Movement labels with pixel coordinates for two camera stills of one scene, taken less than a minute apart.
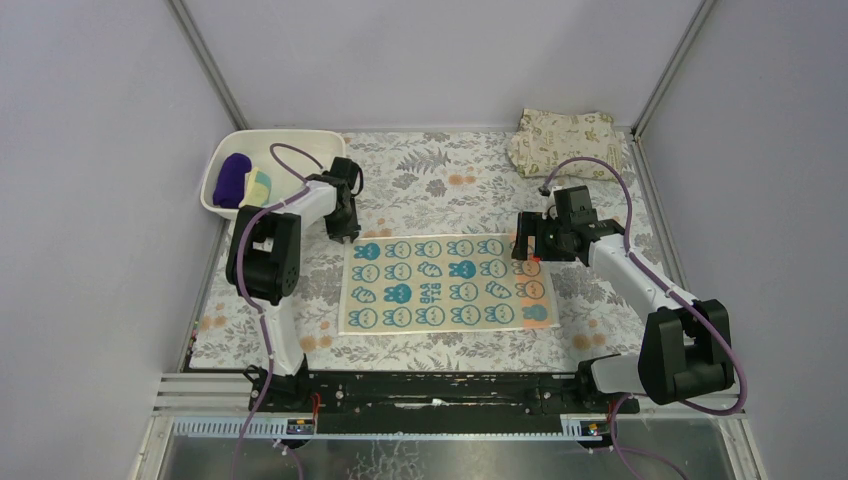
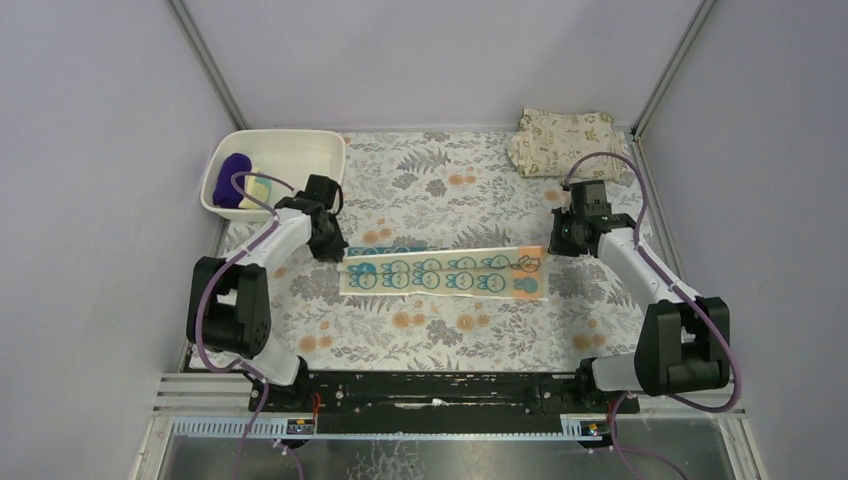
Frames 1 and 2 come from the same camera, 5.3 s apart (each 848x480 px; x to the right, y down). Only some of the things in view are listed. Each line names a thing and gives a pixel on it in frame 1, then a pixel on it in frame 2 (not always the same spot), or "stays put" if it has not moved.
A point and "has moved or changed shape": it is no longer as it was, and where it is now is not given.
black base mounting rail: [435, 403] stays put
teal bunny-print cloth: [442, 282] has moved or changed shape
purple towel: [229, 186] stays put
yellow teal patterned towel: [257, 189] stays put
